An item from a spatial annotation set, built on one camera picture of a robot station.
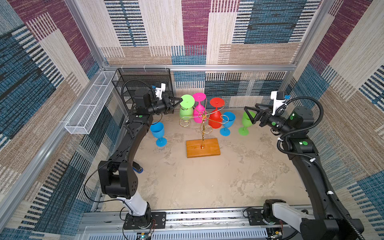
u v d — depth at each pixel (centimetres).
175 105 71
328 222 37
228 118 95
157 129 95
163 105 68
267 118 57
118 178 45
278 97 56
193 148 97
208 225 73
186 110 76
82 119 71
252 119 60
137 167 87
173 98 72
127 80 69
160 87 71
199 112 85
